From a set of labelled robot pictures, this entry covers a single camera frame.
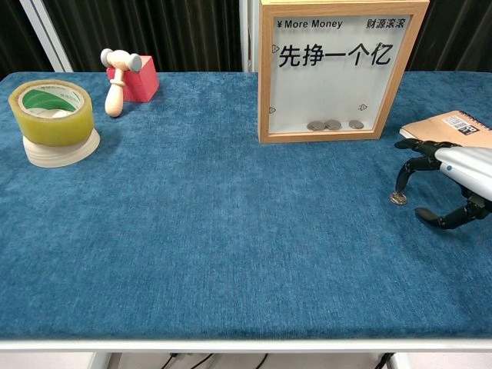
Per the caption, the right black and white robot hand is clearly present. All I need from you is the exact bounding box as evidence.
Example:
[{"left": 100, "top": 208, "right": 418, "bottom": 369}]
[{"left": 394, "top": 138, "right": 492, "bottom": 231}]

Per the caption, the kraft spiral notebook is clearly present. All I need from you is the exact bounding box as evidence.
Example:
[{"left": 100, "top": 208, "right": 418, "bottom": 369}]
[{"left": 398, "top": 110, "right": 492, "bottom": 150}]

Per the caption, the black pleated curtain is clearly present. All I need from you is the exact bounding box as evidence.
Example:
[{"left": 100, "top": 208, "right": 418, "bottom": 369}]
[
  {"left": 0, "top": 0, "right": 51, "bottom": 77},
  {"left": 403, "top": 0, "right": 492, "bottom": 73},
  {"left": 42, "top": 0, "right": 244, "bottom": 73}
]

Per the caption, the blue fabric table cloth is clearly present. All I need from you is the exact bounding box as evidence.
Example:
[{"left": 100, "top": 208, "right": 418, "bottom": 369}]
[{"left": 0, "top": 71, "right": 492, "bottom": 341}]

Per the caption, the red cube block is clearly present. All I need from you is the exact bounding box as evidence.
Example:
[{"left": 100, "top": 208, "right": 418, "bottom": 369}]
[{"left": 109, "top": 55, "right": 160, "bottom": 103}]

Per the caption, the wooden toy hammer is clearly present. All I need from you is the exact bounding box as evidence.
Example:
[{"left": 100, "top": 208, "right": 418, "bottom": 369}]
[{"left": 100, "top": 48, "right": 142, "bottom": 118}]

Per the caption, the white tape roll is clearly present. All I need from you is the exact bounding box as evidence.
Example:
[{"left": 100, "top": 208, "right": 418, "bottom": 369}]
[{"left": 22, "top": 128, "right": 101, "bottom": 168}]

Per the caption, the clear yellowish packing tape roll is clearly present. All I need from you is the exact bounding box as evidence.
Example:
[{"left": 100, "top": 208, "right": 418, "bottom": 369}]
[{"left": 8, "top": 79, "right": 95, "bottom": 148}]

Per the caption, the wooden frame glass money box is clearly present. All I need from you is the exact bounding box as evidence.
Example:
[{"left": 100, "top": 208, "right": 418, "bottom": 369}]
[{"left": 257, "top": 0, "right": 431, "bottom": 145}]

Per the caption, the grey aluminium partition frame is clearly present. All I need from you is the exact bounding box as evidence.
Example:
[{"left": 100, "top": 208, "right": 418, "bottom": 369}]
[
  {"left": 238, "top": 0, "right": 262, "bottom": 73},
  {"left": 18, "top": 0, "right": 74, "bottom": 73}
]

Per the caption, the white table frame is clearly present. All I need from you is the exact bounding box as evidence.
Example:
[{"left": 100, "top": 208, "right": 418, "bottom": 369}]
[{"left": 0, "top": 337, "right": 492, "bottom": 369}]

